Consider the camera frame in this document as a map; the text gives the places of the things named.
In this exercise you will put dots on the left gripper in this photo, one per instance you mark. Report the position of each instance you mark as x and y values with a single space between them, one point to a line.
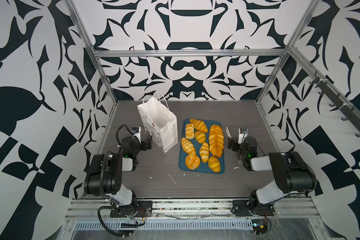
144 143

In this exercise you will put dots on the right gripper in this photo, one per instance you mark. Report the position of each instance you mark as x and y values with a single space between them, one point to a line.
233 144

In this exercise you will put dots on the metal tongs white tips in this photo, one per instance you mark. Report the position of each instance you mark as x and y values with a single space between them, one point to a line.
234 146

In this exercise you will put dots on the white paper bag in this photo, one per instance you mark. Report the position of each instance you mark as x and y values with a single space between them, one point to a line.
159 122

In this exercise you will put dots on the small round striped bun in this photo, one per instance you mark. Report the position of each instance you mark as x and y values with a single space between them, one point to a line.
200 137

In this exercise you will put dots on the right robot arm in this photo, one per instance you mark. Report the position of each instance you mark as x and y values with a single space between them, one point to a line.
291 174

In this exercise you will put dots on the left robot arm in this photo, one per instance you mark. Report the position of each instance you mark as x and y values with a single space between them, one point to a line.
104 178

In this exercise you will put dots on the small striped bread top left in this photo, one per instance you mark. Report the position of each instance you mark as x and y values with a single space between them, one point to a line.
189 131

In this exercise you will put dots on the striped bun bottom right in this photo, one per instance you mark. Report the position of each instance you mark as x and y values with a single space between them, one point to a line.
214 164

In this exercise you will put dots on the croissant centre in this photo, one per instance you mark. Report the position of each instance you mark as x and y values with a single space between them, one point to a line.
204 152

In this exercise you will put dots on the teal tray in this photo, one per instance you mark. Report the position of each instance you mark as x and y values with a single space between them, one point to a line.
203 168

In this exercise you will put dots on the croissant top of tray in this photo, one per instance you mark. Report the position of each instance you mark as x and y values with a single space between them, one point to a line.
199 125

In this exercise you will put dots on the croissant left middle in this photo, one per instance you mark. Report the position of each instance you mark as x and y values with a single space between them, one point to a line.
188 146

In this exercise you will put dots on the round flaky pastry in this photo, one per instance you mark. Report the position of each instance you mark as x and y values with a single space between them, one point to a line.
192 161

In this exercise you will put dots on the small circuit board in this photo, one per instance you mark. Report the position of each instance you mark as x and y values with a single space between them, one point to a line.
261 226

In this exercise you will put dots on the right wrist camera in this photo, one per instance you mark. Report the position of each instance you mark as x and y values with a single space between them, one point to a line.
243 133

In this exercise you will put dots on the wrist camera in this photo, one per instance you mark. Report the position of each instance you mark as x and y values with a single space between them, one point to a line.
243 133
137 132

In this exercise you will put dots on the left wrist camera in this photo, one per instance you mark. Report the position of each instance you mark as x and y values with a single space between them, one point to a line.
137 132

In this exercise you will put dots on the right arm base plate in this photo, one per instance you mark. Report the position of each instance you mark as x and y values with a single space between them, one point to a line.
243 208

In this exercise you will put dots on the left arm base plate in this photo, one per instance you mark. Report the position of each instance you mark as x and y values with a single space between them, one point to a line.
137 209

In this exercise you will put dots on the wall hook rail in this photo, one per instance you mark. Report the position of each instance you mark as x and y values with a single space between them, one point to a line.
338 101

